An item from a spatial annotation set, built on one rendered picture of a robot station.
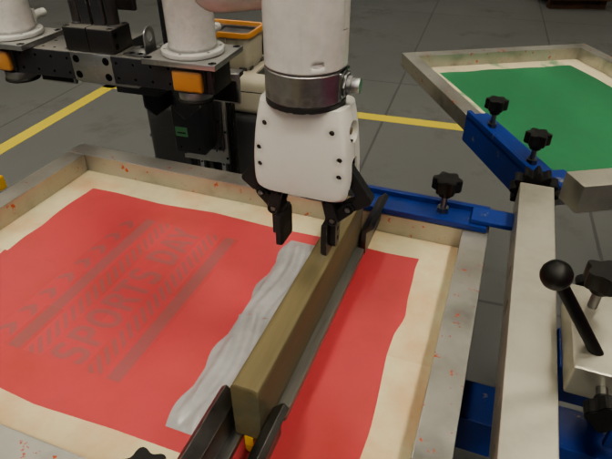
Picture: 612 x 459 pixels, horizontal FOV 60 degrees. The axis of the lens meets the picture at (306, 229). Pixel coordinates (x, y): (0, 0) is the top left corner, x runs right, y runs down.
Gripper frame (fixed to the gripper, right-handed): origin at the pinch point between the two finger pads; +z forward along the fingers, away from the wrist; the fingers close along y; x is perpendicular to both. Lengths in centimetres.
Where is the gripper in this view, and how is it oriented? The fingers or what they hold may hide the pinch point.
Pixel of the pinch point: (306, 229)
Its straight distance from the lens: 57.7
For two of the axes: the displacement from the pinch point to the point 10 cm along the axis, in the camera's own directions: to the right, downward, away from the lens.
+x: -3.6, 5.4, -7.6
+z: 0.0, 8.2, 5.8
